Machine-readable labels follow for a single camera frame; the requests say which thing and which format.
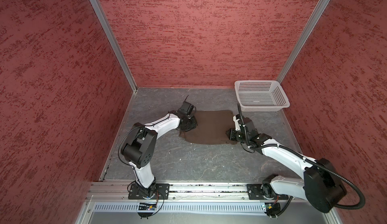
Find brown corduroy trousers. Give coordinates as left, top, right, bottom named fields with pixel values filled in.
left=179, top=110, right=237, bottom=145

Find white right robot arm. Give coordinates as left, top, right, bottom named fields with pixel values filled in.
left=226, top=129, right=347, bottom=213

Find white perforated plastic basket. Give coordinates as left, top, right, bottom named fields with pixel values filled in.
left=234, top=80, right=290, bottom=112

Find right small circuit board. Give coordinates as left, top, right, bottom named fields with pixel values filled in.
left=265, top=203, right=281, bottom=216

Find small circuit board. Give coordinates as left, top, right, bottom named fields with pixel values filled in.
left=265, top=203, right=281, bottom=216
left=138, top=202, right=158, bottom=212

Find left small circuit board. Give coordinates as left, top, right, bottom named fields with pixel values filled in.
left=138, top=202, right=158, bottom=212

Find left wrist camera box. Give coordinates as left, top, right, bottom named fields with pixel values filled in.
left=177, top=101, right=195, bottom=117

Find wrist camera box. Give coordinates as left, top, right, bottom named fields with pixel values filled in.
left=232, top=114, right=258, bottom=135
left=177, top=101, right=195, bottom=117

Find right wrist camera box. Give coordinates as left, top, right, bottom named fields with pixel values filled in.
left=232, top=114, right=258, bottom=135

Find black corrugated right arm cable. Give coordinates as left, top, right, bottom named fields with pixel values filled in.
left=236, top=102, right=366, bottom=217

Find white slotted cable duct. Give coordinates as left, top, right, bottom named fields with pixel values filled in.
left=93, top=202, right=266, bottom=215

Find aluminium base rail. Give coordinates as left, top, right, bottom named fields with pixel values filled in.
left=87, top=180, right=326, bottom=205

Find aluminium right corner post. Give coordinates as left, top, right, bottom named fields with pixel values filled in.
left=276, top=0, right=331, bottom=83

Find aluminium corner post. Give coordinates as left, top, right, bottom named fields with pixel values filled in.
left=89, top=0, right=138, bottom=94
left=276, top=0, right=331, bottom=83

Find aluminium left corner post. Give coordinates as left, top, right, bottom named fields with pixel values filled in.
left=89, top=0, right=138, bottom=94

